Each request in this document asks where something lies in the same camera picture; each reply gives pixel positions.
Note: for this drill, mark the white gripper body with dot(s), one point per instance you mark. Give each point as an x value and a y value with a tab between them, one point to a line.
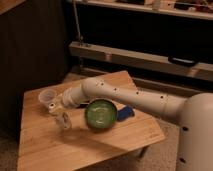
56	106

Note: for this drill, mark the clear plastic bottle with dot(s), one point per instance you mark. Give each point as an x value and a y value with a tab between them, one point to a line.
63	120

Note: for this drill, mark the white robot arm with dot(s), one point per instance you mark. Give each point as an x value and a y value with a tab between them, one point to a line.
193	114

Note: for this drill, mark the clear plastic cup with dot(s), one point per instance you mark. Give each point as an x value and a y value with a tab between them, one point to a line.
46	96

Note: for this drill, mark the wooden table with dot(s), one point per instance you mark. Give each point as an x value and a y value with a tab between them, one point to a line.
45	147

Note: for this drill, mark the green bowl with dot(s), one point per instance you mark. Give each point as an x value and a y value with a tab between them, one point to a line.
100	114

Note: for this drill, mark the blue object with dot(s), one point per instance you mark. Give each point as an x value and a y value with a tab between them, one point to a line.
125	113

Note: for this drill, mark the metal rod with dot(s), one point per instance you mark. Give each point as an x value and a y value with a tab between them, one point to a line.
80	39

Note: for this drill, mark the wooden shelf rail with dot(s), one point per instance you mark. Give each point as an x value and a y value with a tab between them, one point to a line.
140	60

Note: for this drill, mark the black handle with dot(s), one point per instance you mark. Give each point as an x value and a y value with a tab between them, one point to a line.
186	63

